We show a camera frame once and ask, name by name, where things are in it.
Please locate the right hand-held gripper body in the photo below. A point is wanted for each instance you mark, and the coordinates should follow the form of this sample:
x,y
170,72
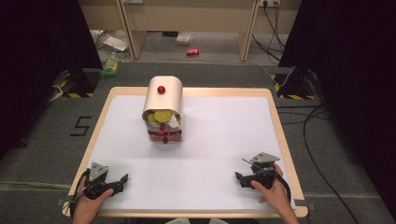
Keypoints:
x,y
264,172

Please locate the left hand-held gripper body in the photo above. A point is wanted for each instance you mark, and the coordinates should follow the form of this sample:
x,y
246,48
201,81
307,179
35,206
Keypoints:
x,y
97,173

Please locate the cream roll-top toy cabinet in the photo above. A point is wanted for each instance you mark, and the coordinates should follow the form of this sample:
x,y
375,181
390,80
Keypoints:
x,y
163,99

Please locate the person's right hand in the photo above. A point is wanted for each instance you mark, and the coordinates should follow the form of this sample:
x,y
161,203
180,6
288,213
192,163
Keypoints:
x,y
275,194

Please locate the person's left hand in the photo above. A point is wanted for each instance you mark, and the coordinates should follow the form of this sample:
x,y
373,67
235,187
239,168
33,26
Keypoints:
x,y
88,205

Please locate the white table sheet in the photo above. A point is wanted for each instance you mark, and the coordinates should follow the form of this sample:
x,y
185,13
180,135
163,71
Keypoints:
x,y
218,140

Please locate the wooden table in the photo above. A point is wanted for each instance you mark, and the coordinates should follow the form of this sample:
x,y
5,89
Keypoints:
x,y
280,130

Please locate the person's light trousers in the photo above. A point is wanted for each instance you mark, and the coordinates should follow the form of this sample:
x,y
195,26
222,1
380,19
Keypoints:
x,y
199,221

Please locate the small yellow disc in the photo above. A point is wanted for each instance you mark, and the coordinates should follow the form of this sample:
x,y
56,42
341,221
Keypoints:
x,y
151,119

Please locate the large yellow disc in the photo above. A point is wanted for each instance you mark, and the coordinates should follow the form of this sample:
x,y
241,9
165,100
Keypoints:
x,y
162,115

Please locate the white flat piece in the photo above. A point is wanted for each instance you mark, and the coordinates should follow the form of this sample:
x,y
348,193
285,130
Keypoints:
x,y
174,123

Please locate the stand base with striped tape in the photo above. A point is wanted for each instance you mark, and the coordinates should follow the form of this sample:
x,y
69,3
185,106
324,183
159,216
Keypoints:
x,y
295,85
79,84

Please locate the green snack packet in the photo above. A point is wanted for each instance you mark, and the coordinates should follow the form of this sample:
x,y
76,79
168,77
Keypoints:
x,y
110,67

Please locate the black curtain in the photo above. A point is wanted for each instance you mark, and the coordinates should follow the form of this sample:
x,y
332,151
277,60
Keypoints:
x,y
40,62
351,77

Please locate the red drink can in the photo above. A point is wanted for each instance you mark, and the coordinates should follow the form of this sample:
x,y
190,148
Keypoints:
x,y
192,52

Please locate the small white packet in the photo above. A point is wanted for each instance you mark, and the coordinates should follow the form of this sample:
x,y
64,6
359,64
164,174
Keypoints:
x,y
183,39

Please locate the small black box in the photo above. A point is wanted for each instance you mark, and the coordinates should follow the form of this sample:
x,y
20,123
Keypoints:
x,y
170,33

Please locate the beige wooden desk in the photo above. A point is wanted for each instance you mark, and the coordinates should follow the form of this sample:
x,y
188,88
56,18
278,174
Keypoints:
x,y
193,14

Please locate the white wall socket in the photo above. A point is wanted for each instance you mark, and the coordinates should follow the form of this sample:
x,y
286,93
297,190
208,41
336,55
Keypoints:
x,y
269,2

